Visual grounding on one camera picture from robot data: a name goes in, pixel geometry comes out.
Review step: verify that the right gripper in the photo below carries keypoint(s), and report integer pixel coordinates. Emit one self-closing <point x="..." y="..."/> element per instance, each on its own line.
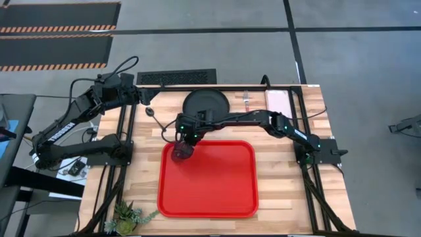
<point x="190" y="130"/>

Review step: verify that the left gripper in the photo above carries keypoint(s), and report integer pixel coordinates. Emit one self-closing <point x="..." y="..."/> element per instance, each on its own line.
<point x="135" y="95"/>

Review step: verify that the dark translucent faceted cup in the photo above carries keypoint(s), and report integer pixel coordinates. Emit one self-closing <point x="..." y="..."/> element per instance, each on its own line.
<point x="182" y="155"/>

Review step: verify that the dark metal spoon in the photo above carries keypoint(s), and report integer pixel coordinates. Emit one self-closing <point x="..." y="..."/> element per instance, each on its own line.
<point x="149" y="111"/>

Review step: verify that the black round plate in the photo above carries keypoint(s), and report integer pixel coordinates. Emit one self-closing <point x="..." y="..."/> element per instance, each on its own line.
<point x="205" y="100"/>

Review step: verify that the silver metal fork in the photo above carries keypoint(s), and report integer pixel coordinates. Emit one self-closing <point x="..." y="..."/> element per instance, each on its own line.
<point x="246" y="102"/>

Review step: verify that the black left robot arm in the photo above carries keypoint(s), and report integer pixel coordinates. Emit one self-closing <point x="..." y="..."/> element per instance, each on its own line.
<point x="65" y="126"/>

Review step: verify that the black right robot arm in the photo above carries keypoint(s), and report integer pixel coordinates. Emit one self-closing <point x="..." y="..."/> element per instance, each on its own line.
<point x="243" y="118"/>

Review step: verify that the red plastic tray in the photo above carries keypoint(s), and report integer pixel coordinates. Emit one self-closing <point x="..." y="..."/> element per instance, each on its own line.
<point x="213" y="184"/>

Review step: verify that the black keyboard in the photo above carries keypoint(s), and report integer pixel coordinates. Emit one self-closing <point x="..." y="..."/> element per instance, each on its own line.
<point x="177" y="77"/>

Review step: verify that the small green succulent plant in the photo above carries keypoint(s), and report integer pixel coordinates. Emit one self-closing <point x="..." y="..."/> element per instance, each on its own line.
<point x="123" y="219"/>

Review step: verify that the pale pink rectangular pad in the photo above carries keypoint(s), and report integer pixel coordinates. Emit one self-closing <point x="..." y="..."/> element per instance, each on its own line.
<point x="278" y="100"/>

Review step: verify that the small black controller box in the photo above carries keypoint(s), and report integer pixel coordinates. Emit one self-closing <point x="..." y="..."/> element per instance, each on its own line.
<point x="76" y="168"/>

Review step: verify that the black mat with hazard stripes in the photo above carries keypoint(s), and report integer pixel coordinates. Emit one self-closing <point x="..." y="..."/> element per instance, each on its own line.
<point x="59" y="14"/>
<point x="52" y="49"/>

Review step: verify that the white paper sheet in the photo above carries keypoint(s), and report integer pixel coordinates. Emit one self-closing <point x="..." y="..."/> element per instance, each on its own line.
<point x="64" y="177"/>

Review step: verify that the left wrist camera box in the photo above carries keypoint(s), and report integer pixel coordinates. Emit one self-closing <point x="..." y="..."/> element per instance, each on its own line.
<point x="127" y="79"/>

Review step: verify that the black aluminium table frame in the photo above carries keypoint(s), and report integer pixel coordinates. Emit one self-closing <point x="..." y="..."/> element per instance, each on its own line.
<point x="237" y="88"/>

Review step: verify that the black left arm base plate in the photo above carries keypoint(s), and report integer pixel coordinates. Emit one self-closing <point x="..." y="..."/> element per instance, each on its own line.
<point x="98" y="161"/>

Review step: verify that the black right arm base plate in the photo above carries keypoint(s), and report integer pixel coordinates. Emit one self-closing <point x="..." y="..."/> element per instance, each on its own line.
<point x="329" y="149"/>

